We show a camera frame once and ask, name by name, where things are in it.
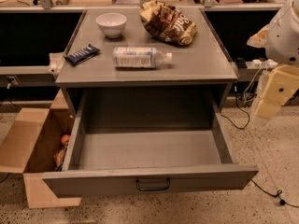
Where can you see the brown chip bag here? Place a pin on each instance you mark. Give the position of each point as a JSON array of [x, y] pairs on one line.
[[167, 24]]

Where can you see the black drawer handle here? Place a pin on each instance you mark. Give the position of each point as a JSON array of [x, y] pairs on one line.
[[153, 184]]

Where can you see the white power strip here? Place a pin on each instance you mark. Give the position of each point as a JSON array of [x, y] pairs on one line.
[[264, 63]]

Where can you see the white cloth on shelf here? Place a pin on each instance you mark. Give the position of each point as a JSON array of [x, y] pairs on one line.
[[56, 63]]

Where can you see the cardboard box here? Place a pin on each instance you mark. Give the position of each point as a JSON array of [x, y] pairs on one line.
[[30, 148]]

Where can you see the white ceramic bowl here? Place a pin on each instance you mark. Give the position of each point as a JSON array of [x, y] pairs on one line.
[[111, 24]]

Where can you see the grey open top drawer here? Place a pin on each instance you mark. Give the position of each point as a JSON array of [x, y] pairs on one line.
[[121, 135]]

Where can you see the orange fruit in box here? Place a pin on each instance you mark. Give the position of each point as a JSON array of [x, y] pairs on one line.
[[65, 139]]

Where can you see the grey cabinet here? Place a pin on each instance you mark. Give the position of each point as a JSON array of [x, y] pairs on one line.
[[203, 62]]

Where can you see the dark blue snack bar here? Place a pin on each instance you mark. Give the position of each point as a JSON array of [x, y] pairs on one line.
[[82, 55]]

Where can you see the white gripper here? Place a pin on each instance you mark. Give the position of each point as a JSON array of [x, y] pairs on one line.
[[282, 39]]

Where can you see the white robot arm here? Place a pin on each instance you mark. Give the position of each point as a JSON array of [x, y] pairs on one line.
[[264, 75]]

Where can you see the clear blue-label plastic bottle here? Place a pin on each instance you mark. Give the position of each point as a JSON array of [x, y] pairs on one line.
[[139, 57]]

